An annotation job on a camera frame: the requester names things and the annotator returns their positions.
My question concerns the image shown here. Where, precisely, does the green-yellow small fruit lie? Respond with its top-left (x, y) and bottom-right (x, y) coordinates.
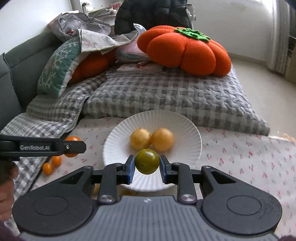
top-left (135, 149), bottom-right (160, 175)

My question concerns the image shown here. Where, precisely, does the large yellow round fruit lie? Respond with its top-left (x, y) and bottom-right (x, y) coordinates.
top-left (151, 128), bottom-right (175, 152)

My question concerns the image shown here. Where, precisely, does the orange tangerine with stem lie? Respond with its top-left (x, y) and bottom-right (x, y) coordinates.
top-left (65, 136), bottom-right (81, 158)

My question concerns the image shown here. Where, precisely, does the person's left hand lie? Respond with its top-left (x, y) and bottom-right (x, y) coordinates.
top-left (0, 163), bottom-right (19, 221)

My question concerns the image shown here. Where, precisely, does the white ribbed plate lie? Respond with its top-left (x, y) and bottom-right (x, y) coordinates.
top-left (102, 109), bottom-right (203, 193)

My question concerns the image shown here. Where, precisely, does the small orange kumquat left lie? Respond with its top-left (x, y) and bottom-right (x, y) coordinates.
top-left (42, 162), bottom-right (54, 176)

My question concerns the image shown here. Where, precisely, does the small orange kumquat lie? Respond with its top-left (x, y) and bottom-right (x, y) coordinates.
top-left (42, 162), bottom-right (54, 176)
top-left (51, 156), bottom-right (62, 167)

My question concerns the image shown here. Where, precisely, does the small orange kumquat far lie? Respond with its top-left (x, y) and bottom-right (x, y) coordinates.
top-left (51, 156), bottom-right (62, 167)

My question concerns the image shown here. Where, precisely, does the grey checkered quilt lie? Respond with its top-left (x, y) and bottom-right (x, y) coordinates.
top-left (0, 67), bottom-right (271, 204)

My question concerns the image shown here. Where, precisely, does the dark green sofa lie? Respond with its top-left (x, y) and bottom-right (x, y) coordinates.
top-left (1, 32), bottom-right (62, 129)

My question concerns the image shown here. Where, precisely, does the cherry print cloth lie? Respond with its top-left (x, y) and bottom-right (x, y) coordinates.
top-left (4, 115), bottom-right (296, 239)

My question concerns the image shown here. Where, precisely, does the green white patterned pillow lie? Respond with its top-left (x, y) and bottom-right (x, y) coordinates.
top-left (37, 37), bottom-right (84, 98)

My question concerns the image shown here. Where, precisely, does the orange red cushion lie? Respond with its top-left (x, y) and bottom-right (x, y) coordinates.
top-left (68, 49), bottom-right (116, 85)

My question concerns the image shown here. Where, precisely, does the orange pumpkin plush cushion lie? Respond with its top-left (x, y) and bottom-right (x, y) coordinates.
top-left (137, 25), bottom-right (231, 76)

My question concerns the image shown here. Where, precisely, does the pink pastel folded fabric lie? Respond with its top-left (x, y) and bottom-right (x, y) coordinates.
top-left (115, 39), bottom-right (150, 63)

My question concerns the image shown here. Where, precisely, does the floral white cloth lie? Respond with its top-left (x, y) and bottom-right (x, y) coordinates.
top-left (78, 24), bottom-right (146, 55)

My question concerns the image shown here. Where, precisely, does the grey plastic bag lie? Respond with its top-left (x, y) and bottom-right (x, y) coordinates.
top-left (51, 13), bottom-right (111, 42)

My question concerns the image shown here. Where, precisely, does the wooden shelf unit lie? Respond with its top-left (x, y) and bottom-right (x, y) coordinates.
top-left (285, 35), bottom-right (295, 84)

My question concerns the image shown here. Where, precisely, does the black jacket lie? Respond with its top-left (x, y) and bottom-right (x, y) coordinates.
top-left (114, 0), bottom-right (191, 35)

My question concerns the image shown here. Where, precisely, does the white curtain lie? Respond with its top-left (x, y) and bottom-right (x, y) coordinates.
top-left (266, 1), bottom-right (290, 75)

